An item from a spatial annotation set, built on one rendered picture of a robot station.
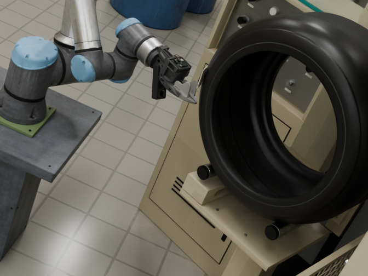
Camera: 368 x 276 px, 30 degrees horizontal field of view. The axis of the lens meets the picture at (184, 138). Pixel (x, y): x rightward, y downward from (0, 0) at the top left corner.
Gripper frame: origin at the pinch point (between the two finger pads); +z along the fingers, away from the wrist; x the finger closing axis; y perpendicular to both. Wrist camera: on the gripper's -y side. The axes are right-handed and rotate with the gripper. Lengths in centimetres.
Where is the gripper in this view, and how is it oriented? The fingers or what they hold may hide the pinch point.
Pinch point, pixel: (192, 102)
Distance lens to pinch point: 216.3
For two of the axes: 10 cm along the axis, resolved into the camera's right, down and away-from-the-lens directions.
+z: 6.3, 6.7, -3.9
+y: 4.2, -7.2, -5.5
